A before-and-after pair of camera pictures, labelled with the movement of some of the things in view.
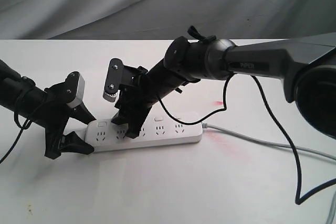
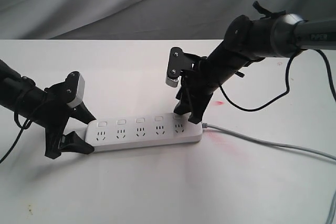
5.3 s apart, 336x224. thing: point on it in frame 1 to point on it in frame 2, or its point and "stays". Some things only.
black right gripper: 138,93 to 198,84
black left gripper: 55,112 stays
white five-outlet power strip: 103,136 stays
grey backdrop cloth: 163,6 stays
